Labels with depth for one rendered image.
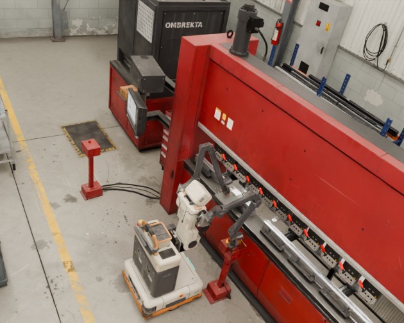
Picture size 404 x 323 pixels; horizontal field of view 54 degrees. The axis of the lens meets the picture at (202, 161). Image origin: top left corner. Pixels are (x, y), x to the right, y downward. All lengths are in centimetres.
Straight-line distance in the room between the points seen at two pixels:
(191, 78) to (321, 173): 167
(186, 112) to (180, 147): 46
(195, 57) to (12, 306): 301
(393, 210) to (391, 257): 37
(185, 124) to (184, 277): 164
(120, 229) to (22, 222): 114
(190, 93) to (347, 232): 208
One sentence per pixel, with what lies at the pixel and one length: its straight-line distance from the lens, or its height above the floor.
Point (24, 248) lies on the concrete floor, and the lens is 495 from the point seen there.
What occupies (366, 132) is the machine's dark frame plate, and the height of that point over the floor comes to 230.
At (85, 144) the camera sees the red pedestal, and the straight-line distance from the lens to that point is 503.
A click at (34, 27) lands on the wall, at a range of 1010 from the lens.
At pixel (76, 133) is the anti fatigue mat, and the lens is 664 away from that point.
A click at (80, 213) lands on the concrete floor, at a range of 527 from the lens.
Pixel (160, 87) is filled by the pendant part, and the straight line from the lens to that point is 421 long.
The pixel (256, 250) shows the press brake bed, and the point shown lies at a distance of 415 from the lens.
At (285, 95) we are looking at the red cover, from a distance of 345.
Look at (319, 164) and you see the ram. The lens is 337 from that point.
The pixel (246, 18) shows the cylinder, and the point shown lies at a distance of 387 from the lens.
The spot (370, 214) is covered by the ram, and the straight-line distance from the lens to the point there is 323.
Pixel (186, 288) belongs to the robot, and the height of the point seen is 28.
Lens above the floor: 369
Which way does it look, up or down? 36 degrees down
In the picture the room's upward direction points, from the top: 11 degrees clockwise
